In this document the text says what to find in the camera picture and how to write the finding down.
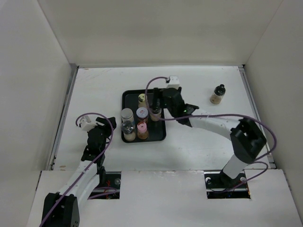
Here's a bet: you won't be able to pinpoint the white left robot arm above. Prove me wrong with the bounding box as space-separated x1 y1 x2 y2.
40 113 116 227

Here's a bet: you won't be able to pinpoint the black silver cap shaker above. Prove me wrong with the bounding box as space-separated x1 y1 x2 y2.
121 108 134 122

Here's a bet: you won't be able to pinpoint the black stopper bottle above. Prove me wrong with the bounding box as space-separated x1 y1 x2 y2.
150 107 162 122
210 84 226 105

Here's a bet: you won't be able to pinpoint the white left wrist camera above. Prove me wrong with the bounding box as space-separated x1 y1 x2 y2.
79 115 97 132

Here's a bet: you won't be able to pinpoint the white lid orange label jar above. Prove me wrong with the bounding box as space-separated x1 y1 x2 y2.
136 107 149 124

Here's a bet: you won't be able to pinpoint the black rectangular tray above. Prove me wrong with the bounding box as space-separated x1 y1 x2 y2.
121 89 167 143

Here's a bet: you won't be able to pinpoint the pink cap spice bottle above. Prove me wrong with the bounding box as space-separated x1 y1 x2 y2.
137 122 149 140

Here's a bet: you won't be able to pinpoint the yellow cap spice bottle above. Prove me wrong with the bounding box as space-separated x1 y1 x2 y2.
138 94 147 108

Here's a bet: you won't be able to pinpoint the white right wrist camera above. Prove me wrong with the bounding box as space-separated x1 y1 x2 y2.
166 76 180 90

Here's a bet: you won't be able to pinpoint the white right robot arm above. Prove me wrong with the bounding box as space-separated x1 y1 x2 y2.
150 88 267 189

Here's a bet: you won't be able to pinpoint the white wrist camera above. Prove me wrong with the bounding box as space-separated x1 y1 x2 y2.
166 76 180 90
79 115 97 132

